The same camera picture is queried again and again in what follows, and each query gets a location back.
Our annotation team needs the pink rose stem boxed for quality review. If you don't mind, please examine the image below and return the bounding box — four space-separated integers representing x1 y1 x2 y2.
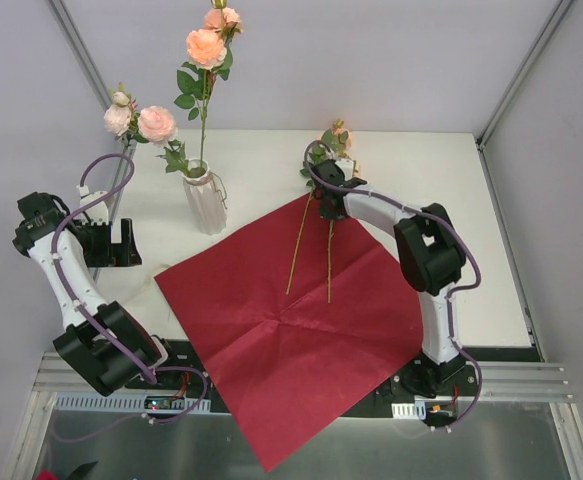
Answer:
103 83 196 177
315 118 362 304
174 1 243 178
284 149 322 296

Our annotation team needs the brown red wrapping paper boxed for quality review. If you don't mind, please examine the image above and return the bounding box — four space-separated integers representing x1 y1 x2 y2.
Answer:
156 196 423 471

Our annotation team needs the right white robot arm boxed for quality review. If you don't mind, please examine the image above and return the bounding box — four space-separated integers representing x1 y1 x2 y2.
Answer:
307 160 467 399

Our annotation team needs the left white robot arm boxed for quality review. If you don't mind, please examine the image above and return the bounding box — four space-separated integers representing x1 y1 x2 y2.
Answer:
13 192 183 396

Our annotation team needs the white ribbed ceramic vase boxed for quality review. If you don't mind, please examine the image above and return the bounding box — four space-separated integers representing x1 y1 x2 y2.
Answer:
182 159 227 235

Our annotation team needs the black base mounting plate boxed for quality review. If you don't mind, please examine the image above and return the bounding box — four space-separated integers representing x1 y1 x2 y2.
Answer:
153 353 481 427

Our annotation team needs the red black object bottom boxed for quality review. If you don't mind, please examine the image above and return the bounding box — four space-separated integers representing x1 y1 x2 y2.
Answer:
34 461 98 480

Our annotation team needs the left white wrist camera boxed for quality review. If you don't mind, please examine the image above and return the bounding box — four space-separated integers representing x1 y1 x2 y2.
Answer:
74 184 112 226

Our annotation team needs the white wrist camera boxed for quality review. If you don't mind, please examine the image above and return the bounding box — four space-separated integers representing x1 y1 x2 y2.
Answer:
336 158 356 178
74 184 112 226

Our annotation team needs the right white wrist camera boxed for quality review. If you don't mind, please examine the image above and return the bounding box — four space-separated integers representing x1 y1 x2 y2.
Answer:
336 158 356 178

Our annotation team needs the left white cable duct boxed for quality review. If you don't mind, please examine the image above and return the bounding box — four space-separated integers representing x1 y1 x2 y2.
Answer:
55 392 211 416

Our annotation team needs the white cable duct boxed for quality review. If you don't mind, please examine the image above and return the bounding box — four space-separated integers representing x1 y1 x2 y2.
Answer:
391 401 427 421
55 392 211 416

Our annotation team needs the left aluminium frame post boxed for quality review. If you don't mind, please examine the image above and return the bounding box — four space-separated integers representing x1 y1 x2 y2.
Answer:
45 0 137 147

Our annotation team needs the aluminium frame post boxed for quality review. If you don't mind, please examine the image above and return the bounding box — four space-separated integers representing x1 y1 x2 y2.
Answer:
45 0 137 147
474 0 575 149

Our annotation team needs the right white cable duct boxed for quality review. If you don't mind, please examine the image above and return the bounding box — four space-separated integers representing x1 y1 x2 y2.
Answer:
391 401 427 421

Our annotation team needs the right aluminium frame post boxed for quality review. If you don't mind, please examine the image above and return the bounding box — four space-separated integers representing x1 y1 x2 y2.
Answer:
474 0 575 149

